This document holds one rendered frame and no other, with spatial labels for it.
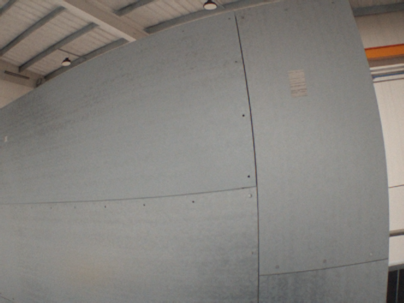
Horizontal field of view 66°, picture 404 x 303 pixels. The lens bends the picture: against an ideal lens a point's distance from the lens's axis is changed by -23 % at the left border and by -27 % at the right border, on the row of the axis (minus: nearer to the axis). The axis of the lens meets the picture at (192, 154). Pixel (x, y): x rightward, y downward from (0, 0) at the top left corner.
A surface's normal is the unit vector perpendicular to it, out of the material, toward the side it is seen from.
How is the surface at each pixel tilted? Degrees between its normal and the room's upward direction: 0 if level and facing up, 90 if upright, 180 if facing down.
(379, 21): 90
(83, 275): 90
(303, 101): 90
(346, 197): 90
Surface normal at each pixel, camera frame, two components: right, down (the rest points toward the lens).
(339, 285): -0.50, -0.11
